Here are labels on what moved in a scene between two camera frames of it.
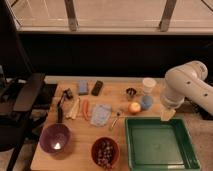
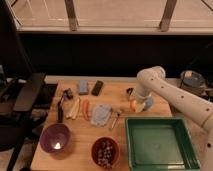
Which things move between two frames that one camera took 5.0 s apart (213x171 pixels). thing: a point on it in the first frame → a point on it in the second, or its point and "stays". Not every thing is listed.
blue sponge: x=83 y=87 stays
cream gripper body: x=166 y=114 → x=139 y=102
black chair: x=22 y=106 stays
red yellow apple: x=134 y=107 stays
